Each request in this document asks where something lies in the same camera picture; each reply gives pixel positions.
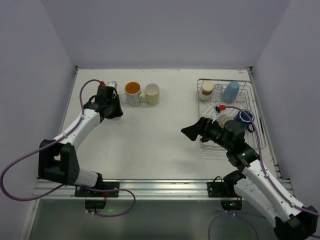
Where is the aluminium mounting rail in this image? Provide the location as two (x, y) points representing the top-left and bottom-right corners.
(31, 178), (293, 200)

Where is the light blue plastic cup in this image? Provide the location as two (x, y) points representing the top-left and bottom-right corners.
(221, 81), (240, 103)

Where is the floral mug orange inside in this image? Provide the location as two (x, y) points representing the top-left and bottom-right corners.
(119, 81), (142, 107)

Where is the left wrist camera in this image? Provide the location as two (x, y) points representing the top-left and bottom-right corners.
(106, 81), (118, 89)

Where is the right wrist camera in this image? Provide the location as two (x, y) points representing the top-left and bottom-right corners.
(214, 104), (227, 123)

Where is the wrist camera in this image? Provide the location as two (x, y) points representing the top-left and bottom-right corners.
(106, 81), (118, 89)
(214, 104), (227, 123)

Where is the dark blue mug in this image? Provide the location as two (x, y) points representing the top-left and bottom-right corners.
(234, 109), (255, 133)

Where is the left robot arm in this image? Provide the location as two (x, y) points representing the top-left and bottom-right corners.
(38, 81), (123, 189)

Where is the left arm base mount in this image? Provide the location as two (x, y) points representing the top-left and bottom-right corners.
(74, 175), (120, 213)

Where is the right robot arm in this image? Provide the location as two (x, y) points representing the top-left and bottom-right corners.
(181, 117), (320, 240)

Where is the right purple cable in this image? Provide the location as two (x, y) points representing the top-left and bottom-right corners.
(208, 104), (320, 240)

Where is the beige speckled cup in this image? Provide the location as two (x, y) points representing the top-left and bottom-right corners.
(219, 116), (234, 128)

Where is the pale yellow mug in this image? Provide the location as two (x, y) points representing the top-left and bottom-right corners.
(139, 83), (160, 106)

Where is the wire dish rack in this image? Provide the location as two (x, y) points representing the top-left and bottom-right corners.
(198, 80), (267, 151)

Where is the cream tumbler brown band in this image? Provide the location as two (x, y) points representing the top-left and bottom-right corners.
(198, 81), (214, 101)

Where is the clear glass cup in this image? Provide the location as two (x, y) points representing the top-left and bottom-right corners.
(211, 83), (224, 102)

